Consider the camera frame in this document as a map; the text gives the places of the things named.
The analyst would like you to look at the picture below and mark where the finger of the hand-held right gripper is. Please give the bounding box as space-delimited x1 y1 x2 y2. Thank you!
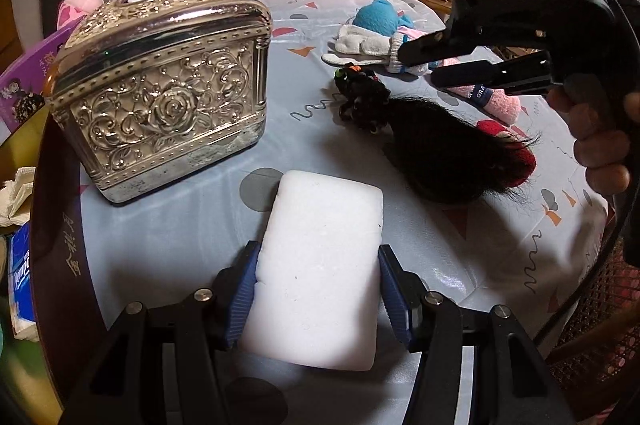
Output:
397 30 451 68
430 52 553 96

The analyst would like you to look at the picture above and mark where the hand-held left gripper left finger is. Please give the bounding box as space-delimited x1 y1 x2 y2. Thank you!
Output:
60 241 261 425

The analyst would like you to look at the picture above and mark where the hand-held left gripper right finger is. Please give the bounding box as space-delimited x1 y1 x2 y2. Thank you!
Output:
377 245 576 425

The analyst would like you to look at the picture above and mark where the pink dishcloth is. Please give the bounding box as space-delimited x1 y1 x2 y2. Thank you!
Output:
440 55 522 124

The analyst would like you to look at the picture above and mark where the white knitted glove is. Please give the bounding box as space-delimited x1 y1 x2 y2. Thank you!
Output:
321 25 431 73

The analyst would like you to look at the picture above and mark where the white sponge block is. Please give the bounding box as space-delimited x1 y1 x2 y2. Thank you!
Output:
239 170 385 372

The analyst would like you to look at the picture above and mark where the person's right hand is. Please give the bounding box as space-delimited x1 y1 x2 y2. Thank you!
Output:
546 72 640 198

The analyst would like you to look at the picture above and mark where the small blue plush toy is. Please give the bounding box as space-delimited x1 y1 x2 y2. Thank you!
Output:
350 0 416 34

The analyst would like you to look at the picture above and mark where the black hair wig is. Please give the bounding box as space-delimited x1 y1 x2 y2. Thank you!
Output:
334 64 543 206

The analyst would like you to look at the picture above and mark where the red plush toy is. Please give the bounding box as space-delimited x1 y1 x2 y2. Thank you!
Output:
475 120 538 188

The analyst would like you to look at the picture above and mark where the silver ornate tissue box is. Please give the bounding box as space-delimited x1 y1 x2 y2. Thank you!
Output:
44 0 273 206

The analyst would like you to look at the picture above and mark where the rattan chair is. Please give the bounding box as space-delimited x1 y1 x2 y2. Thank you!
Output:
537 215 640 411

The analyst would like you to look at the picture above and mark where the blue white tissue pack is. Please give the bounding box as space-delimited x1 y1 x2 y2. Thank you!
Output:
7 222 43 341

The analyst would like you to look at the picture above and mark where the crumpled white tissue paper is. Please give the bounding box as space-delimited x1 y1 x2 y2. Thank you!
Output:
0 167 36 228

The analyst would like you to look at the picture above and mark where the purple cardboard box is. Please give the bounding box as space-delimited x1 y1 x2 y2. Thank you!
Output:
0 27 71 133

